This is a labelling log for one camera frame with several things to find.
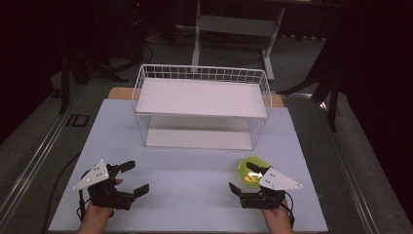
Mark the black stand with legs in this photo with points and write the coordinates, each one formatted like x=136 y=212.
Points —
x=66 y=81

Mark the white metal desk frame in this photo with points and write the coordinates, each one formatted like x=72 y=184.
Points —
x=233 y=26

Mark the person's left hand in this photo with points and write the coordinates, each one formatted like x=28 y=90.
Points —
x=97 y=210

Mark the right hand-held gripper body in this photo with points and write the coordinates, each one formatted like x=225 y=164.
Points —
x=263 y=199

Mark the yellow-green plastic bowl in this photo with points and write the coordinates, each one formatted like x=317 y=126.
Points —
x=246 y=178

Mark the person's right hand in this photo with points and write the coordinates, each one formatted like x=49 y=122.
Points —
x=275 y=213

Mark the aluminium floor rail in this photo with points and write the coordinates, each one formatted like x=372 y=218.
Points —
x=35 y=156
x=350 y=172

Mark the black tripod stand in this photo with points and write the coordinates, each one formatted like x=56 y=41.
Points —
x=331 y=94

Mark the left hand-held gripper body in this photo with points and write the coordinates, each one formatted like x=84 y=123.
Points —
x=103 y=191

